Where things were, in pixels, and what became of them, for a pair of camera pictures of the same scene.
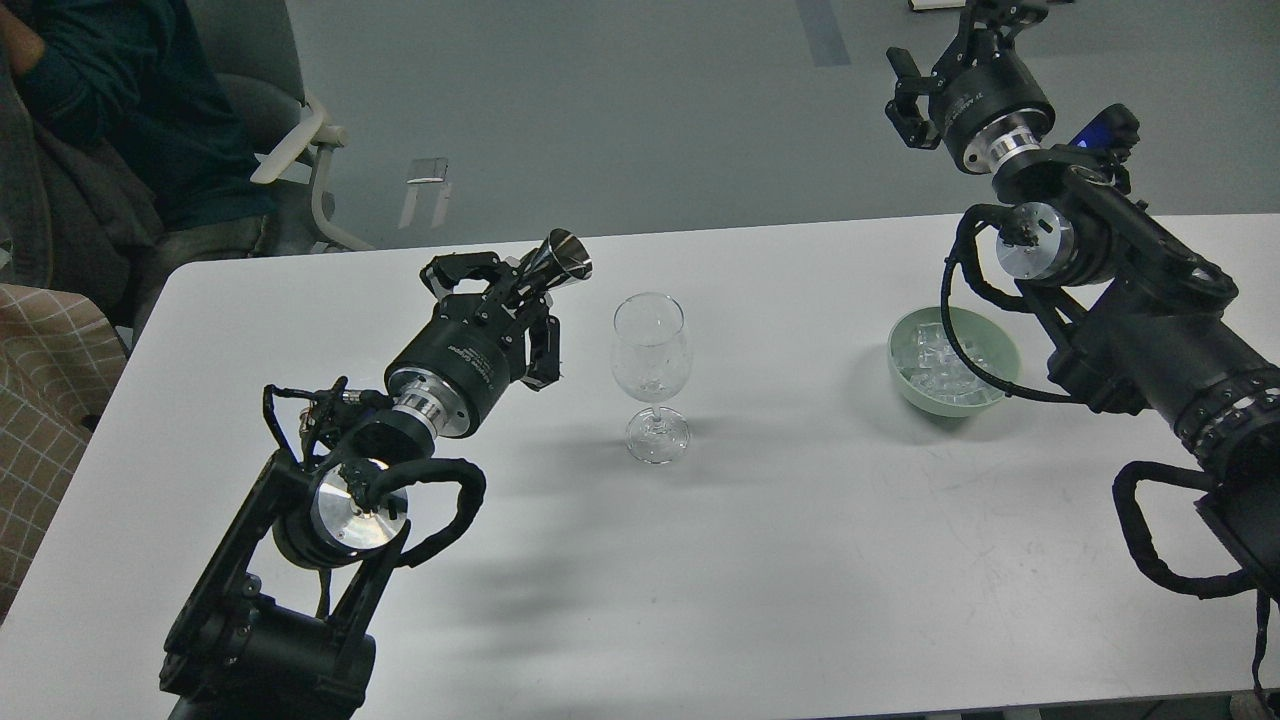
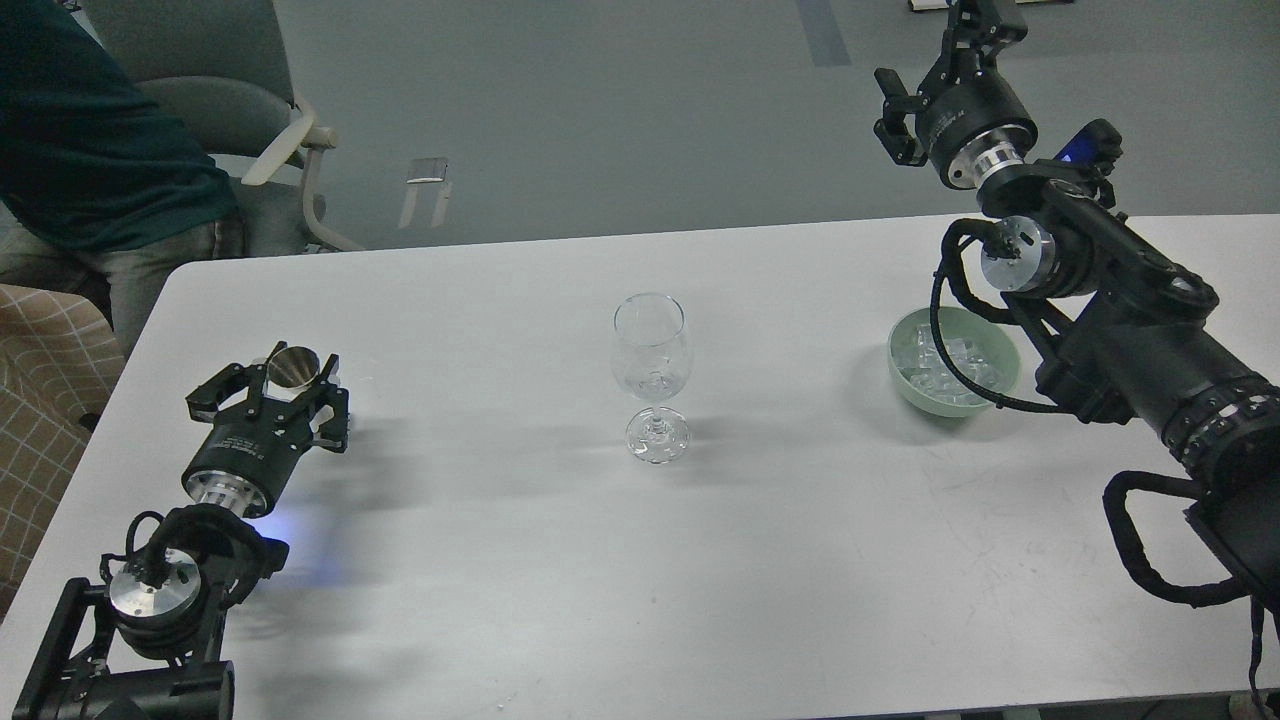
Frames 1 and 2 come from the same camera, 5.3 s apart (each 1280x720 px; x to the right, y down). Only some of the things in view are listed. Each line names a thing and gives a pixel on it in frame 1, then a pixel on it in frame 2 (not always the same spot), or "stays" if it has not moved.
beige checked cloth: [63, 353] stays
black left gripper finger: [544, 333] to [333, 434]
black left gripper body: [456, 371] to [243, 454]
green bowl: [931, 373] stays
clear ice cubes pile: [935, 372] stays
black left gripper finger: [443, 272] to [203, 403]
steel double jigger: [561, 260] to [290, 371]
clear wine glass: [651, 359] stays
